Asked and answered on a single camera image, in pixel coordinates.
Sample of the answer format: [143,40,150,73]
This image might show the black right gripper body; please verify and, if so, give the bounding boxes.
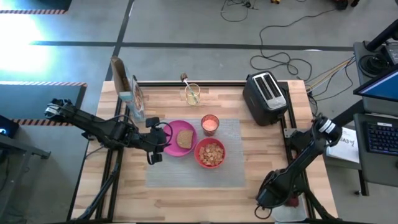
[256,174,292,208]

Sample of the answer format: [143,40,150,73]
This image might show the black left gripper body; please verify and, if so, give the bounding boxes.
[138,126,170,154]

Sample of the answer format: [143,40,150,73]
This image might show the pink plastic plate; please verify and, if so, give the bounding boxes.
[163,119,198,157]

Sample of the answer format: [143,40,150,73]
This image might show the red apple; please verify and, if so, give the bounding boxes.
[285,195,300,208]

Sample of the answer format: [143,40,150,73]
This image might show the brown toast slice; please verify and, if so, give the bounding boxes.
[176,129,194,150]

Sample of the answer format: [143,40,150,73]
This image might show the orange plastic bowl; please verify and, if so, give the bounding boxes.
[194,137,227,170]

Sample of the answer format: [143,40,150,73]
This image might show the blue cinnamon cereal box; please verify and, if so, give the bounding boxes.
[110,55,147,123]

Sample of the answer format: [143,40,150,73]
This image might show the orange faceted cup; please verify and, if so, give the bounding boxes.
[200,114,220,137]

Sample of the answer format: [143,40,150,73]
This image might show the grey woven placemat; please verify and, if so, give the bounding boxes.
[145,118,246,189]

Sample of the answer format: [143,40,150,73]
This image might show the cereal squares heap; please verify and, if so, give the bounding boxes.
[198,142,224,167]

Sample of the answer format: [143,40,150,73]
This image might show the white printed paper sheet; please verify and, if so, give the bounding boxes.
[326,127,361,164]

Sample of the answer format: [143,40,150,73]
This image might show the black two-slot toaster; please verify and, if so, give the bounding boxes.
[242,70,289,127]

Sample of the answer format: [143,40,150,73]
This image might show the grey computer desk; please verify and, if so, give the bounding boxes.
[353,40,398,197]

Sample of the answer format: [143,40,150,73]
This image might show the black keyboard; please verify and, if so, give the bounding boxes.
[366,122,398,156]

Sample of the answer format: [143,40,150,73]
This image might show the dark platform with striped edge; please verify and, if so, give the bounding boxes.
[0,0,73,15]
[0,81,88,126]

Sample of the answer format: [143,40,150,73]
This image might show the grey side table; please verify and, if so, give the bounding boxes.
[0,133,52,224]

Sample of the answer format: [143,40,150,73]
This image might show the black device with blue light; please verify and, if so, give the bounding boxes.
[0,114,20,139]

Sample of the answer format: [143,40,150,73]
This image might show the computer monitor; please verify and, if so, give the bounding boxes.
[353,67,398,104]

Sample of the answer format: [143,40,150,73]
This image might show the black monitor pole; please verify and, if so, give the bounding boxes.
[365,19,398,52]

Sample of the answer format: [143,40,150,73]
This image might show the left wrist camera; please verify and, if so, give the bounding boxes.
[145,116,161,128]

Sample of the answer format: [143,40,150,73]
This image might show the black aluminium table frame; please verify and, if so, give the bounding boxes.
[70,74,340,224]

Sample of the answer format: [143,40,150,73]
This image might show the coloured cable bundle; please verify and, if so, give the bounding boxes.
[306,57,357,102]

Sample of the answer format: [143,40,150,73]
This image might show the short black floor cable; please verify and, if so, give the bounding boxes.
[220,0,259,23]

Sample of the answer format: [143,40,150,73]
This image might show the long black floor cable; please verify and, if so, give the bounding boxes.
[250,8,338,82]

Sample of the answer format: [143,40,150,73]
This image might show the coiled black cable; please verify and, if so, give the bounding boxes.
[358,54,393,78]

